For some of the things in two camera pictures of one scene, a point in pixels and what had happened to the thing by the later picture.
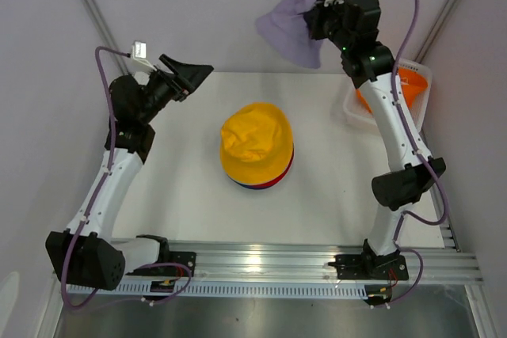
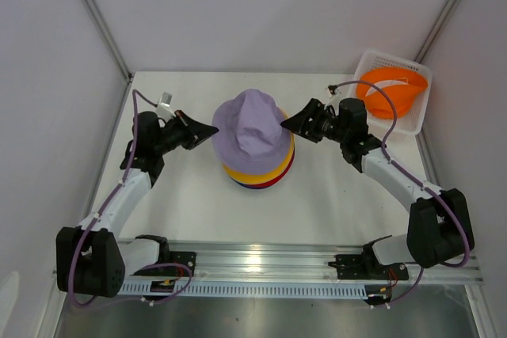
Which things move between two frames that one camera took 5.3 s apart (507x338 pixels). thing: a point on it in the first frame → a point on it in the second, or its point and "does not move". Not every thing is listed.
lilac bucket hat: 284,31 → 250,138
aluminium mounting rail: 261,263 does not move
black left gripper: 186,78 → 194,132
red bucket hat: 280,177 does not move
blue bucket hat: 253,187 does not move
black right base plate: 362,267 does not move
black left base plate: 187,258 does not move
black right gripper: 315,16 → 299,123
